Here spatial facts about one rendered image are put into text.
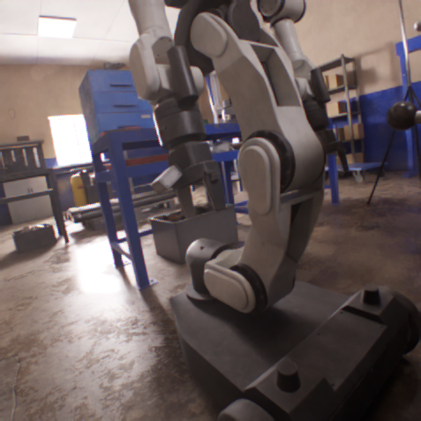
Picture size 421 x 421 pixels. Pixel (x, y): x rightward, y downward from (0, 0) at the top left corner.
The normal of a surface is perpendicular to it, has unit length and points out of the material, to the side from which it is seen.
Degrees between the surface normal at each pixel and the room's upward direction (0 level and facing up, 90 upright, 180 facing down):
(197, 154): 79
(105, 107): 90
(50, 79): 90
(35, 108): 90
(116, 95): 90
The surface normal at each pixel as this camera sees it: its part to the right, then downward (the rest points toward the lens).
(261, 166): -0.81, 0.21
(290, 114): 0.53, -0.14
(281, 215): 0.58, 0.20
